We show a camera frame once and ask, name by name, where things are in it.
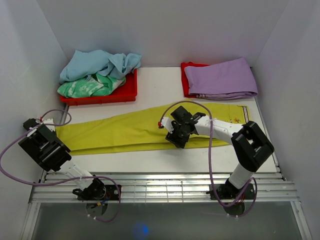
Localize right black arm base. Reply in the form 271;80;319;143
203;182;257;217

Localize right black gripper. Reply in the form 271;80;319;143
165;121;190;149

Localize folded purple trousers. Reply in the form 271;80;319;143
184;57;258;101

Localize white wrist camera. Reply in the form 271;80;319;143
158;117;174;133
39;117;56;133

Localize light blue garment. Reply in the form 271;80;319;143
59;50;142;84

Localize green white patterned garment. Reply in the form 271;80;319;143
57;73;126;99

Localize red plastic tray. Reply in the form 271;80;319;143
59;69;138;106

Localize aluminium rail frame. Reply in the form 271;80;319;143
21;172;312;240

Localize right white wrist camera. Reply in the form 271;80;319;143
158;117;174;133

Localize yellow-green trousers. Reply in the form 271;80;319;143
55;103;250;156

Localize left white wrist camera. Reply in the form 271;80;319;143
39;117;56;133

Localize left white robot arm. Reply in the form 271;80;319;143
18;118;107;201

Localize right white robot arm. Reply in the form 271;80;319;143
158;106;275;199

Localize folded red garment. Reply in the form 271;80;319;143
180;61;209;99

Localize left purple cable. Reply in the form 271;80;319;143
0;109;122;223

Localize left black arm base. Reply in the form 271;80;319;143
72;179;122;216

